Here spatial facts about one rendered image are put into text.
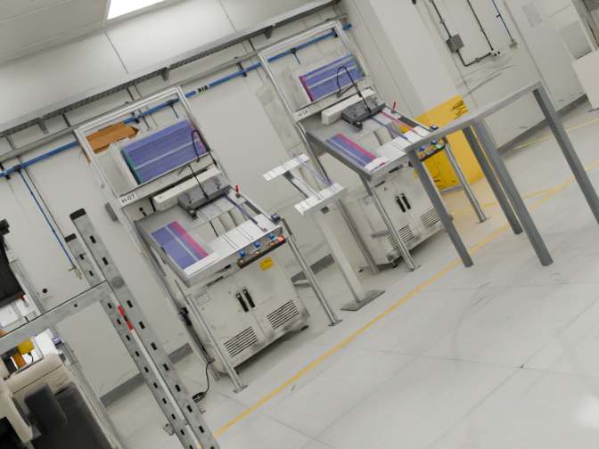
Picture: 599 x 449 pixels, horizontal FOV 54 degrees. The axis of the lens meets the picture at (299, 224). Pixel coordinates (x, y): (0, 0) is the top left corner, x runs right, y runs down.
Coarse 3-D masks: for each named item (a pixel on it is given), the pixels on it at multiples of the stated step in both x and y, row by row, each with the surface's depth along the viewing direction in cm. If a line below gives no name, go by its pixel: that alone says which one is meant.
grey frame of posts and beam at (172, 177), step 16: (96, 160) 380; (208, 160) 406; (176, 176) 396; (224, 176) 412; (112, 192) 382; (128, 192) 382; (144, 192) 386; (128, 224) 382; (288, 240) 371; (144, 256) 386; (160, 272) 386; (304, 272) 375; (320, 288) 375; (176, 304) 387; (192, 304) 341; (336, 320) 376; (192, 336) 388; (208, 336) 343; (224, 352) 345; (208, 368) 392; (240, 384) 346
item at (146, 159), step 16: (176, 128) 398; (192, 128) 402; (144, 144) 388; (160, 144) 392; (176, 144) 396; (192, 144) 400; (128, 160) 383; (144, 160) 386; (160, 160) 390; (176, 160) 394; (144, 176) 385
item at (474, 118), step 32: (512, 96) 283; (544, 96) 289; (448, 128) 295; (480, 128) 276; (416, 160) 339; (480, 160) 353; (576, 160) 291; (512, 192) 278; (448, 224) 342; (512, 224) 357; (544, 256) 281
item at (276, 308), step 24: (264, 264) 394; (192, 288) 399; (216, 288) 379; (240, 288) 385; (264, 288) 392; (288, 288) 399; (192, 312) 371; (216, 312) 377; (240, 312) 383; (264, 312) 390; (288, 312) 396; (216, 336) 375; (240, 336) 382; (264, 336) 387; (216, 360) 379; (240, 360) 379
